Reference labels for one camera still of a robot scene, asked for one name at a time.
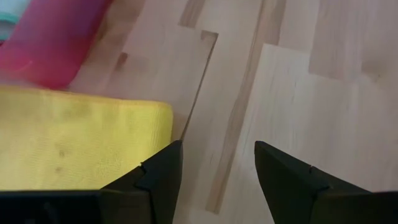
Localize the pink plastic tray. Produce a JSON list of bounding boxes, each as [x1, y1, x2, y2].
[[0, 0, 114, 91]]

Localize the green microfiber towel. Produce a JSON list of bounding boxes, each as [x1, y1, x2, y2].
[[0, 0, 32, 43]]

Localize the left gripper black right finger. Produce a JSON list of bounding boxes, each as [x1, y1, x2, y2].
[[254, 141, 398, 224]]

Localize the yellow microfiber towel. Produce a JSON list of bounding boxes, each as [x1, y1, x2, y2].
[[0, 85, 174, 191]]

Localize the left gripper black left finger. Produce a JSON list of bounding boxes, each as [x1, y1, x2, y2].
[[0, 139, 183, 224]]

